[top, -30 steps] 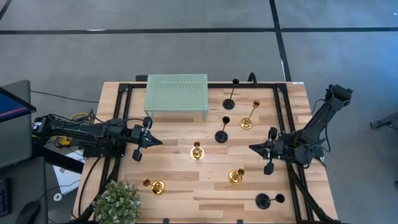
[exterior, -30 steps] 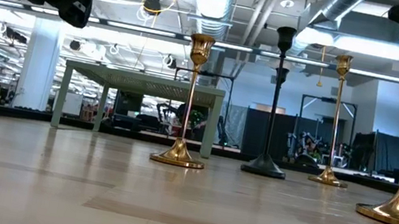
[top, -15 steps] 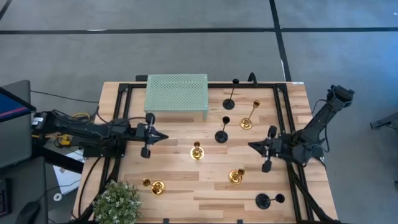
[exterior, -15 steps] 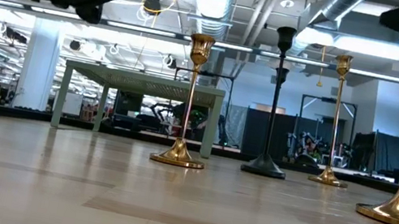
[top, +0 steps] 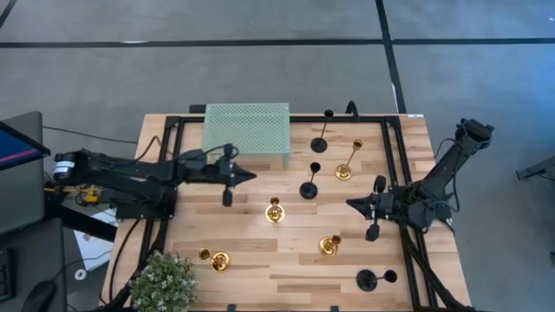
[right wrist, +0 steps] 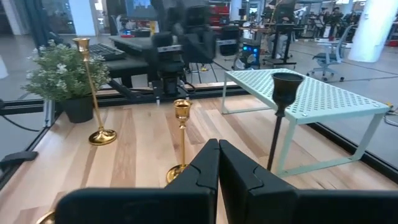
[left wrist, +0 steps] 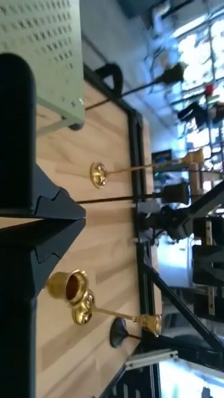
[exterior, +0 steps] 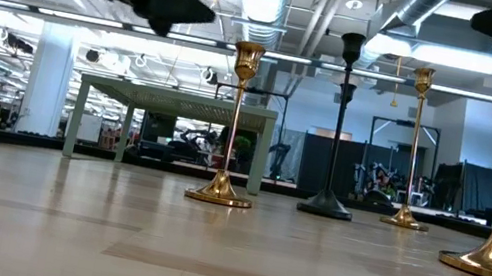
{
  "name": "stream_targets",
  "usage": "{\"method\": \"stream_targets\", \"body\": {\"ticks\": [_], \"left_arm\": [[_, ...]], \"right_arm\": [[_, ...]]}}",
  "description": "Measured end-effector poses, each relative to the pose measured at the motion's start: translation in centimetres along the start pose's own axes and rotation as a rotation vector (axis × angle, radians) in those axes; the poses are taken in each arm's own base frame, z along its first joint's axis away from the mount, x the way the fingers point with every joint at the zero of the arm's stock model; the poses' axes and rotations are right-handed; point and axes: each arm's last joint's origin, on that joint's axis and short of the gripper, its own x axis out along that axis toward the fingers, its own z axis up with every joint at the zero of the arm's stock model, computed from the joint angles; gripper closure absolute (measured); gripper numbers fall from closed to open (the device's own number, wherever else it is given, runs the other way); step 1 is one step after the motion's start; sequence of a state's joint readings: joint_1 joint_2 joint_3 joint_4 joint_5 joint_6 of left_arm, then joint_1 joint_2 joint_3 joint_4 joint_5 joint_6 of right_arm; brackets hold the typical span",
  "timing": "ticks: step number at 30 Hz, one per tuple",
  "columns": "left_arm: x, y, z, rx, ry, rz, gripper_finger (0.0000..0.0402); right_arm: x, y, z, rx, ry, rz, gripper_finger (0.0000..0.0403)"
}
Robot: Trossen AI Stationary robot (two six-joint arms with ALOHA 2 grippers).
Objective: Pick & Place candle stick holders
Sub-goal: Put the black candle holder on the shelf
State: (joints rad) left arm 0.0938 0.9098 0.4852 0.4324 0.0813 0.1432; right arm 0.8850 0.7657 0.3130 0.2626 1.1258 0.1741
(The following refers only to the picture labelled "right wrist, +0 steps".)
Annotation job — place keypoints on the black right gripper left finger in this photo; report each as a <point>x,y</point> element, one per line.
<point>186,202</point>

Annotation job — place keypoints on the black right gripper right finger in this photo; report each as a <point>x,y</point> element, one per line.
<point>264,202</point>

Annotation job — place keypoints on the gold candlestick holder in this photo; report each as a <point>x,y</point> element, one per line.
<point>101,137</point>
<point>48,219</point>
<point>182,109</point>

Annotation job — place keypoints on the black candlestick holder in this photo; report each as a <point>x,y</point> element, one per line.
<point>285,88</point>

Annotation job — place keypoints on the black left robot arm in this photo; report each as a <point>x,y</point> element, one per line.
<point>169,71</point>

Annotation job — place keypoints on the green perforated metal shelf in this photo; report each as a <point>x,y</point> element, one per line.
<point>326,93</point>

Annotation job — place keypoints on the round floor fan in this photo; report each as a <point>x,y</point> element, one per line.
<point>239,63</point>

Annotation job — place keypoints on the computer tower with blue lights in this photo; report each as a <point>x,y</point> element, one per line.
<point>251,56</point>

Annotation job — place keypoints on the black desk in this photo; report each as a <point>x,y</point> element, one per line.
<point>127,67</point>
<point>133,42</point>

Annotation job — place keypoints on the grey office chair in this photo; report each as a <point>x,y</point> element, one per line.
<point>329,57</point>

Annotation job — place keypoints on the black keyboard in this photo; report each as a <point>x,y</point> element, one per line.
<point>107,51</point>

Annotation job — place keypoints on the potted white-flowered plant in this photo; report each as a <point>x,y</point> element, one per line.
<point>68,77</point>

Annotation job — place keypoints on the black table clamp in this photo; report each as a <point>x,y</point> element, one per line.
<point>18,158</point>

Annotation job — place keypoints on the computer monitor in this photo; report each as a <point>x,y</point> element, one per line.
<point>141,9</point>

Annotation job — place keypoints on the white round pillar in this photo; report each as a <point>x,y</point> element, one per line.
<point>371,31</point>

